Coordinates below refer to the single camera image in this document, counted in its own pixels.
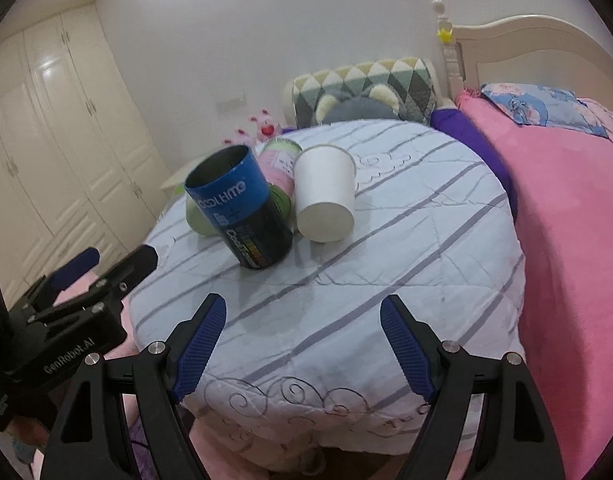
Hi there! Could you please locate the grey plush cushion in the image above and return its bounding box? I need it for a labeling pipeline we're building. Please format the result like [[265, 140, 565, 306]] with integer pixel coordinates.
[[314, 85, 403, 125]]

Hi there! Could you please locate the purple sheet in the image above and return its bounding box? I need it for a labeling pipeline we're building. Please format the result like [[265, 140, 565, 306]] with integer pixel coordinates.
[[429, 107, 518, 222]]

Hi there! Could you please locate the cream wardrobe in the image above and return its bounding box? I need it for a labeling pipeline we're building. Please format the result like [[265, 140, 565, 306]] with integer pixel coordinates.
[[0, 2, 170, 307]]

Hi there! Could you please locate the white striped quilt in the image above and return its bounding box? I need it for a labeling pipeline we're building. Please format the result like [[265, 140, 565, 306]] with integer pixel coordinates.
[[121, 120, 528, 476]]

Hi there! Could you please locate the white paper cup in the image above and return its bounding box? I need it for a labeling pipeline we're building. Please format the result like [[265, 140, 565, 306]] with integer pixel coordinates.
[[293, 144, 358, 245]]

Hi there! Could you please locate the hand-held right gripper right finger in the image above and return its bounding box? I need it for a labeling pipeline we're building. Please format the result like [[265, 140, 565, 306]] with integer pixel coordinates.
[[380, 294, 573, 480]]

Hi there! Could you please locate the triangle patterned pillow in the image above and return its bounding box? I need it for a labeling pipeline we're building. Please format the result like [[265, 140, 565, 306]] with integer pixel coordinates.
[[291, 57, 437, 129]]

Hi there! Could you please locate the pink plush toy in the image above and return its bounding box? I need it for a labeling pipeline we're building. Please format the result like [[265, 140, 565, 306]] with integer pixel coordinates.
[[224, 109, 285, 147]]

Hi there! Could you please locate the pink and green cup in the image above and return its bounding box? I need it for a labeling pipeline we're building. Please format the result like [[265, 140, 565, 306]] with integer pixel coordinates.
[[256, 137, 304, 218]]

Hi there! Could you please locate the small white table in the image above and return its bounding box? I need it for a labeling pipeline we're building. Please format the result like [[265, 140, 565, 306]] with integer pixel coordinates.
[[161, 167, 192, 197]]

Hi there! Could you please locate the cream wooden headboard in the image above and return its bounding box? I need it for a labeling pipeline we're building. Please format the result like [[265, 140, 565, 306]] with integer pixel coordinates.
[[431, 0, 613, 117]]

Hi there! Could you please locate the pink blanket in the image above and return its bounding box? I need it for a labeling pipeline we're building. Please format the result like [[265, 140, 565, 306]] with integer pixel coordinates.
[[457, 91, 613, 463]]

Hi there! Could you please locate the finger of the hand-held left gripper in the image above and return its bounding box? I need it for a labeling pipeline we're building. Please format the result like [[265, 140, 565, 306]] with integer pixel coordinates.
[[20, 247, 102, 307], [33, 244, 160, 324]]

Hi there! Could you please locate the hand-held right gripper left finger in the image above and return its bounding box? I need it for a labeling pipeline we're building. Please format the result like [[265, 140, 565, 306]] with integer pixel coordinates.
[[39, 293, 228, 480]]

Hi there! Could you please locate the blue printed pillow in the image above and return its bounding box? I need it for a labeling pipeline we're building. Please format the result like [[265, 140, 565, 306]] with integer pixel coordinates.
[[481, 82, 613, 147]]

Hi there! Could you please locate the light green cup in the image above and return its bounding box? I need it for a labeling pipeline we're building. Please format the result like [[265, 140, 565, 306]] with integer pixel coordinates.
[[185, 191, 222, 237]]

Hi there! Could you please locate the blue and black can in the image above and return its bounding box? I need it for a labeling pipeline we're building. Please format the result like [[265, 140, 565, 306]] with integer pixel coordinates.
[[183, 144, 294, 271]]

